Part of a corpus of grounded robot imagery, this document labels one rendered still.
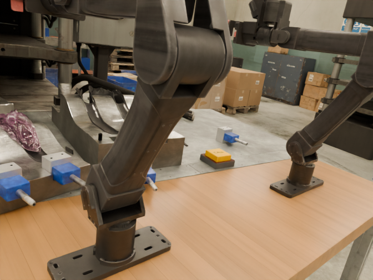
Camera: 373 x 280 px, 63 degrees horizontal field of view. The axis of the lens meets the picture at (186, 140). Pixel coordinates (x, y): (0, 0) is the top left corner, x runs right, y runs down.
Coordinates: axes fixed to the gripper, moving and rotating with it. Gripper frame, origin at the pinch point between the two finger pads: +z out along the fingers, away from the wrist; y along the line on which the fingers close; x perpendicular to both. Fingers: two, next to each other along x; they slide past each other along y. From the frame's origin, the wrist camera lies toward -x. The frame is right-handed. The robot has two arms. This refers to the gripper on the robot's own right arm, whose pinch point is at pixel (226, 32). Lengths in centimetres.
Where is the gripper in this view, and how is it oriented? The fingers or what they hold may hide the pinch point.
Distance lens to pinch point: 111.9
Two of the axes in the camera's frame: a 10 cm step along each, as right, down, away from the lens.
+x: -1.3, 9.4, 3.0
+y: -7.5, 1.0, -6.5
